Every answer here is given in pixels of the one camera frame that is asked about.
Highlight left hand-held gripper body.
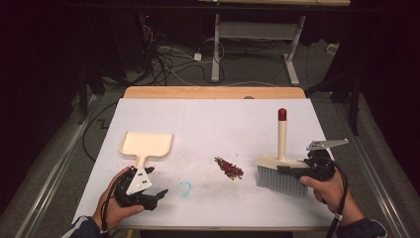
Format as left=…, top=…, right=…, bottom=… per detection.
left=113, top=166, right=158, bottom=211

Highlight white metal frame desk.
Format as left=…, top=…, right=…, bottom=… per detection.
left=197, top=0, right=352, bottom=86

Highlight person's left hand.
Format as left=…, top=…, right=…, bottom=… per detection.
left=92, top=166, right=147, bottom=231

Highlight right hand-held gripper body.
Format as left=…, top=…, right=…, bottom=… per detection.
left=298, top=138, right=350, bottom=182

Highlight red beans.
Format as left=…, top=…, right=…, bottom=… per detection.
left=213, top=156, right=245, bottom=181

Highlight person's right hand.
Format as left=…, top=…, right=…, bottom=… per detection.
left=299, top=168, right=365, bottom=228

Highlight right hand-held gripper cable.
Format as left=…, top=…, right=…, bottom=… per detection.
left=325, top=158, right=350, bottom=238

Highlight cream dustpan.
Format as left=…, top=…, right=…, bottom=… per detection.
left=119, top=130, right=174, bottom=170

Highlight hand-held gripper cable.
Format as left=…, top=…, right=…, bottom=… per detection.
left=99, top=170, right=132, bottom=234
left=325, top=158, right=350, bottom=238

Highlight wooden table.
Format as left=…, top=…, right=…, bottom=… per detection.
left=78, top=85, right=335, bottom=232

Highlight metal floor rail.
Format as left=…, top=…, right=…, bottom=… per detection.
left=333, top=102, right=410, bottom=238
left=14, top=95, right=97, bottom=238

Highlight white table mat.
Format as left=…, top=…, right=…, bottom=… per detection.
left=71, top=97, right=351, bottom=230

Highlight black floor cable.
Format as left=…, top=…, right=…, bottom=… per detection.
left=81, top=100, right=119, bottom=163

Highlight tangle of black cables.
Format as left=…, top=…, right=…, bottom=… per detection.
left=142, top=24, right=226, bottom=86

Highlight black metal stand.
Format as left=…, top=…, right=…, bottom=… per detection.
left=305, top=70, right=363, bottom=137
left=77, top=65, right=107, bottom=125

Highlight cream brush with red tip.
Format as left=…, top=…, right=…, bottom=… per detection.
left=255, top=107, right=310, bottom=198

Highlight left hand-held gripper cable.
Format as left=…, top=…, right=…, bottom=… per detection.
left=99, top=170, right=132, bottom=234

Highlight white floor cable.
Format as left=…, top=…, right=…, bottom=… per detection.
left=164, top=65, right=280, bottom=88

